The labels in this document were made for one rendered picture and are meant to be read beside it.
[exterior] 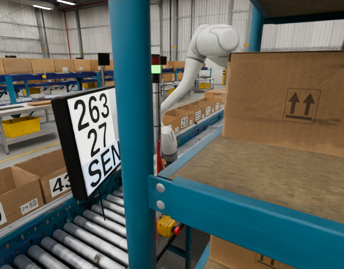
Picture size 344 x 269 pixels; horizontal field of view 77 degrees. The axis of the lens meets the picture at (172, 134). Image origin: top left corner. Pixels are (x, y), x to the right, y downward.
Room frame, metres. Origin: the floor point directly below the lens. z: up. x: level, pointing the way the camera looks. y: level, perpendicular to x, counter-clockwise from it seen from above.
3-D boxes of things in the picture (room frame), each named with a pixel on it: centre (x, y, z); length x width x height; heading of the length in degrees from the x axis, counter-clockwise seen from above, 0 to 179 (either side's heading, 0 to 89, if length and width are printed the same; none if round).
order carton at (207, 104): (3.29, -0.45, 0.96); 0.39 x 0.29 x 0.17; 150
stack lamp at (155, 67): (0.93, 0.07, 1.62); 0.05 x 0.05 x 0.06
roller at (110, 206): (1.13, 0.27, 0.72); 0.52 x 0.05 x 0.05; 60
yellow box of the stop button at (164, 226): (0.93, 0.00, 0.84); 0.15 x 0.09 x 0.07; 150
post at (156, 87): (0.93, 0.07, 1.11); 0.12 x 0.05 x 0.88; 150
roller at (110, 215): (1.08, 0.30, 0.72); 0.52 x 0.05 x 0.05; 60
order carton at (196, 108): (2.95, -0.25, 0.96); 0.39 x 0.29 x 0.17; 150
